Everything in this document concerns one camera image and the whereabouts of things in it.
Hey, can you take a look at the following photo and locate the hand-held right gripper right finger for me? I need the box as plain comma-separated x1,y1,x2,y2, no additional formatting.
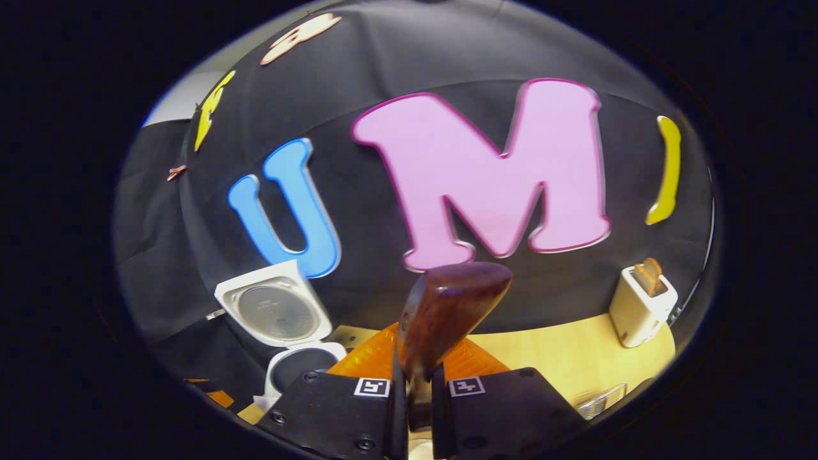
431,335,589,460

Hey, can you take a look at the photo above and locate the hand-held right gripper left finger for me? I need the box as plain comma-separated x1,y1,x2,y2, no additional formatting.
256,323,410,460

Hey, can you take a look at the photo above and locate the metal wire chopstick holder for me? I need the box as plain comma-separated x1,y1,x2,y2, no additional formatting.
575,382,628,420

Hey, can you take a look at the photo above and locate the white rice cooker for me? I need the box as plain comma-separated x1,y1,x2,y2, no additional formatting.
214,259,348,410

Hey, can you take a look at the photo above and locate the brown wooden spoon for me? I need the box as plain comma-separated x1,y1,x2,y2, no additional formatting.
397,261,513,432

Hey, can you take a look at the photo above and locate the white toaster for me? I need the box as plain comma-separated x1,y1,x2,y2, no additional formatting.
608,266,678,349

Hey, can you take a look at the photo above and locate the toast slice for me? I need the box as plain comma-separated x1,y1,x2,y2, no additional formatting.
633,257,664,298

